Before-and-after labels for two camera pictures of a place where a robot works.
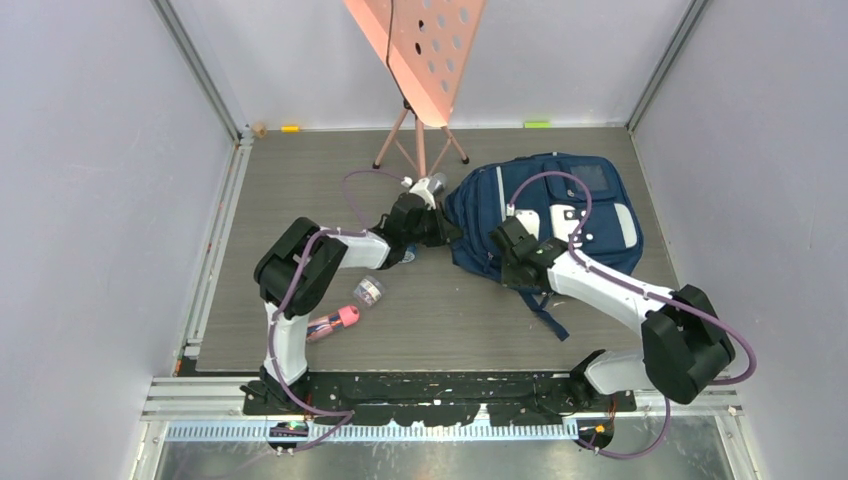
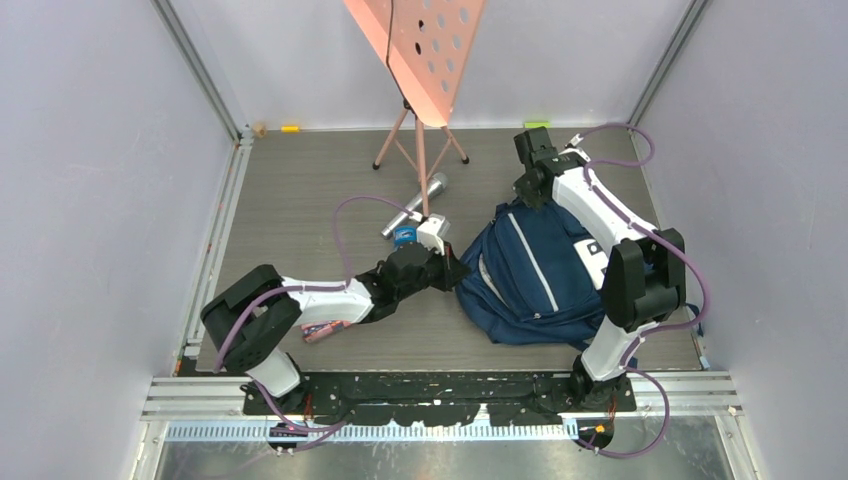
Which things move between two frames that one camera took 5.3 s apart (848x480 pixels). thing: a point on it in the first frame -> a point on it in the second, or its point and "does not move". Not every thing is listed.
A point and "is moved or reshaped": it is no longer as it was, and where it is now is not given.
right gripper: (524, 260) -> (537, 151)
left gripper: (446, 231) -> (451, 270)
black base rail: (436, 398) does not move
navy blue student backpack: (589, 203) is moved or reshaped
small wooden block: (260, 129) does not move
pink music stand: (422, 46) does not move
